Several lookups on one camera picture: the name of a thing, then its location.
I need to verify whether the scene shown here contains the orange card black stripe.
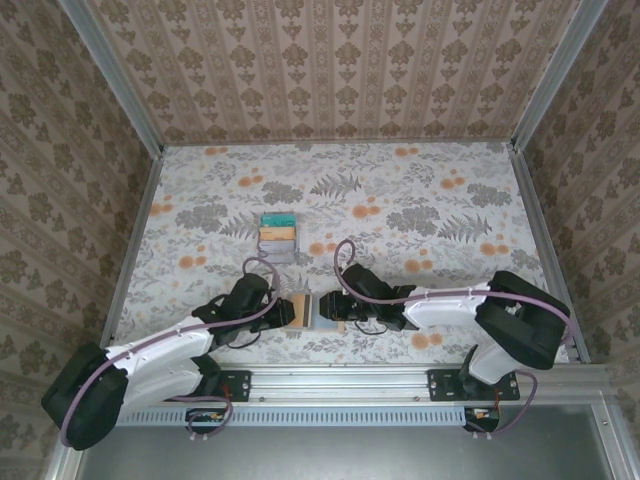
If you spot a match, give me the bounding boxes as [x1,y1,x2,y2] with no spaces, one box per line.
[291,293,315,329]

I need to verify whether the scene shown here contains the beige card holder clear sleeves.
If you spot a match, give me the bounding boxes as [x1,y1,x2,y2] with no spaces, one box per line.
[280,292,347,335]

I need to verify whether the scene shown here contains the floral patterned table cover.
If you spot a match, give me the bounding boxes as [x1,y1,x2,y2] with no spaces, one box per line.
[107,142,576,367]

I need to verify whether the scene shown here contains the aluminium table edge profile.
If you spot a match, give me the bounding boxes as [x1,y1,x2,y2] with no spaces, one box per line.
[507,142,591,364]
[99,149,164,351]

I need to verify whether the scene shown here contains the grey metal sheet panel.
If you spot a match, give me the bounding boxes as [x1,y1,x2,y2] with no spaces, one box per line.
[74,424,616,480]

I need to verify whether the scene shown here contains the left gripper thin black cable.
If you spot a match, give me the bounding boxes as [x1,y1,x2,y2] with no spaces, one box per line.
[214,319,266,351]

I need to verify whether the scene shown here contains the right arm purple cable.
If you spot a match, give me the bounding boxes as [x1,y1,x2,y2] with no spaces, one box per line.
[333,239,574,439]

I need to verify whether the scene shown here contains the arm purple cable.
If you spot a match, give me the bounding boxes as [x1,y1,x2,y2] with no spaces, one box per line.
[333,239,574,439]
[59,255,282,449]

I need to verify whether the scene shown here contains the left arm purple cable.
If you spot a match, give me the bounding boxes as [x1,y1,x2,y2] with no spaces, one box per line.
[59,255,282,449]

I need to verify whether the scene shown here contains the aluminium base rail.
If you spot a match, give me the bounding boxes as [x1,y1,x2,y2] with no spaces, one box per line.
[119,363,609,402]

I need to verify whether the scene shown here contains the white slotted cable duct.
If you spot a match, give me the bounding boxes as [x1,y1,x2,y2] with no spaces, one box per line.
[119,405,469,429]

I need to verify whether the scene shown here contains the aluminium frame post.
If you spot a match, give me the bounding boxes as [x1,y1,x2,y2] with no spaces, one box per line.
[512,0,609,151]
[57,0,166,156]

